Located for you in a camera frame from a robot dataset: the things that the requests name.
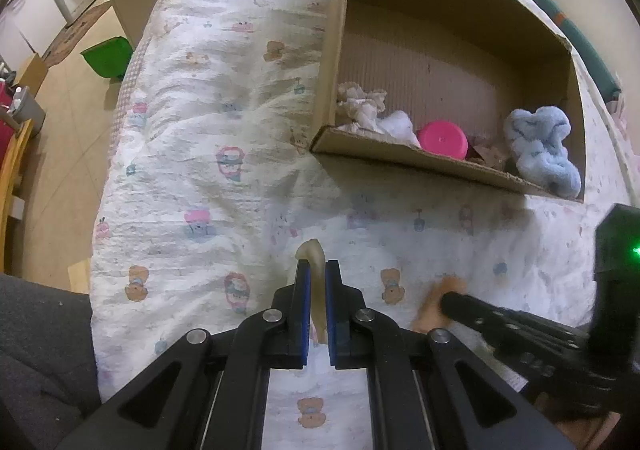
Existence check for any orange sponge stick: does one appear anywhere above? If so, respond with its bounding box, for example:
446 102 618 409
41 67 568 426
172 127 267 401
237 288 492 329
411 274 466 334

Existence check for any light blue fuzzy sock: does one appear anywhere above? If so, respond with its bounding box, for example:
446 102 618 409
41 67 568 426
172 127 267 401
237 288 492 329
503 106 582 199

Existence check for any pink rubber duck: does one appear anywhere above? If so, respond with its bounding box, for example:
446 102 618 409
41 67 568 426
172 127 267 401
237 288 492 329
416 121 469 161

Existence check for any white scrunchie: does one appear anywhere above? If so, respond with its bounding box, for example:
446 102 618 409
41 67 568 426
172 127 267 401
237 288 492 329
336 81 387 133

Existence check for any grey trouser leg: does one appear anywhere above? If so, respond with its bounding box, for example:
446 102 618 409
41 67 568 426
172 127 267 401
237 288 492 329
0 274 101 449

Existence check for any white patterned bed quilt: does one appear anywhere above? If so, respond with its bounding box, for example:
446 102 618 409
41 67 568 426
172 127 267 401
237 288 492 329
89 0 637 450

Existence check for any beige brown scrunchie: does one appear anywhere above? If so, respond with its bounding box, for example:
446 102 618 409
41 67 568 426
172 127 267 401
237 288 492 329
465 135 511 171

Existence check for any teal bolster pillow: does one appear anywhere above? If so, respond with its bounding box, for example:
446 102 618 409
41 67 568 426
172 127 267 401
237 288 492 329
533 0 622 103

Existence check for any open cardboard box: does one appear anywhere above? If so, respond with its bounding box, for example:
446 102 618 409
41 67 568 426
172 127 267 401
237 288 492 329
311 0 586 195

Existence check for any grey storage bin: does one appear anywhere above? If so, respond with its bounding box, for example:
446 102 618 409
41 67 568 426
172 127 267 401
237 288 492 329
9 87 46 137

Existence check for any green dustpan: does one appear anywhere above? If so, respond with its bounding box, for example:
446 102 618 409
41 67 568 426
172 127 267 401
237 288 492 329
81 37 134 80

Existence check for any patterned floor rug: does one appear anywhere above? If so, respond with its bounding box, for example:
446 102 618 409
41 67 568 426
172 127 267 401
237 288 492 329
43 1 111 68

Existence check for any white kitchen cabinet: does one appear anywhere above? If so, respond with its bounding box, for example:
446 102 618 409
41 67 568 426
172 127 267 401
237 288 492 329
1 0 66 70

